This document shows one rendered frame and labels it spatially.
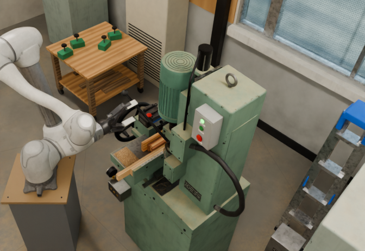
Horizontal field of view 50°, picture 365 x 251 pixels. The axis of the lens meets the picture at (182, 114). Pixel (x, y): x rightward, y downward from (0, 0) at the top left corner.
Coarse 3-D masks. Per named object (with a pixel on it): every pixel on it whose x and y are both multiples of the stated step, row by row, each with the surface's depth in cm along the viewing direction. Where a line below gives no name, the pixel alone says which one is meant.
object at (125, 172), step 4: (160, 148) 205; (152, 152) 203; (144, 156) 200; (140, 160) 198; (132, 164) 196; (128, 168) 194; (120, 172) 192; (124, 172) 192; (128, 172) 194; (116, 176) 192; (120, 176) 191; (124, 176) 194
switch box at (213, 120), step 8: (200, 112) 149; (208, 112) 149; (216, 112) 150; (208, 120) 147; (216, 120) 147; (208, 128) 149; (216, 128) 150; (192, 136) 160; (208, 136) 151; (216, 136) 154; (200, 144) 158; (208, 144) 154; (216, 144) 158
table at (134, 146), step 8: (136, 136) 222; (144, 136) 216; (128, 144) 211; (136, 144) 211; (112, 152) 206; (136, 152) 207; (144, 152) 207; (112, 160) 207; (120, 168) 204; (152, 168) 202; (128, 176) 200; (144, 176) 201
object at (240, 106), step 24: (216, 72) 161; (192, 96) 158; (216, 96) 150; (240, 96) 151; (264, 96) 156; (192, 120) 166; (240, 120) 153; (240, 144) 168; (192, 168) 184; (216, 168) 168; (240, 168) 186; (216, 192) 183
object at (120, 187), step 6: (114, 180) 227; (120, 180) 227; (114, 186) 224; (120, 186) 224; (126, 186) 224; (114, 192) 225; (120, 192) 221; (126, 192) 224; (120, 198) 223; (126, 198) 228
